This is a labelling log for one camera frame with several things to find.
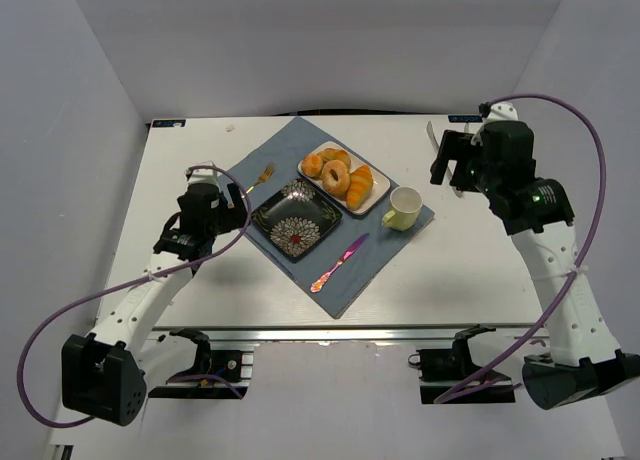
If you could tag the round golden bread roll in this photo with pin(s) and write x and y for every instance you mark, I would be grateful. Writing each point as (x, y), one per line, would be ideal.
(312, 165)

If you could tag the black floral square plate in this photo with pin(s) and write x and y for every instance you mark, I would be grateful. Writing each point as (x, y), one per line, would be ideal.
(296, 218)

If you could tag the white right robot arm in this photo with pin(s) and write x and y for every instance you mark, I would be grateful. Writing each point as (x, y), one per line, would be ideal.
(569, 354)

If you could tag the left black table clamp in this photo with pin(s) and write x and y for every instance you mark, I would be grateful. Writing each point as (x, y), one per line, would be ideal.
(186, 364)

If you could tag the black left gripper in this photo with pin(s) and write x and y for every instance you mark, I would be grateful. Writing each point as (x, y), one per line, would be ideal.
(235, 208)

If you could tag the pale yellow mug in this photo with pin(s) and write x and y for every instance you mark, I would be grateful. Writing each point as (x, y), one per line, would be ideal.
(405, 204)

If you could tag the gold ornate fork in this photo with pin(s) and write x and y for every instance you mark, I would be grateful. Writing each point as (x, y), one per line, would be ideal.
(263, 177)

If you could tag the right black table clamp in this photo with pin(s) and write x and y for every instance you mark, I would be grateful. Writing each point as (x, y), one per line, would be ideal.
(441, 368)

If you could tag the blue cloth placemat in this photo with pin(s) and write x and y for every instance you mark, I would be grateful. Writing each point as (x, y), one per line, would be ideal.
(286, 149)

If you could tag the white rectangular bread tray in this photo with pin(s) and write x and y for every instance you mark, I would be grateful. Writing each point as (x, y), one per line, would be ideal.
(381, 184)

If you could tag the brown bread roll behind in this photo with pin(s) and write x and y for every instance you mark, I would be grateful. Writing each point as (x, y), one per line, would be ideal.
(330, 154)

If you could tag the aluminium table front rail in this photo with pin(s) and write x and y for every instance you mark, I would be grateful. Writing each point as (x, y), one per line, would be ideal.
(390, 334)

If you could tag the sugared ring donut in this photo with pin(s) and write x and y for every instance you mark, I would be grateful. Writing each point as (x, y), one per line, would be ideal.
(335, 178)

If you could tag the pink iridescent knife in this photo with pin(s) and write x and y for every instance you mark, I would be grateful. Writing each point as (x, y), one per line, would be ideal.
(322, 280)

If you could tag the orange striped croissant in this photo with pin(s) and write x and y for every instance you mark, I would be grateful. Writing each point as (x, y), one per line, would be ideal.
(361, 184)

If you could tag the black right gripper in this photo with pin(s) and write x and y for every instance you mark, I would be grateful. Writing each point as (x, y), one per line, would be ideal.
(447, 156)

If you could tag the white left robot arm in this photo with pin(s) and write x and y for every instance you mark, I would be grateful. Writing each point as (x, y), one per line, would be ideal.
(107, 373)

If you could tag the black table clamp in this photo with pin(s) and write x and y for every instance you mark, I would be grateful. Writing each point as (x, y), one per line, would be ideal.
(186, 364)
(441, 368)

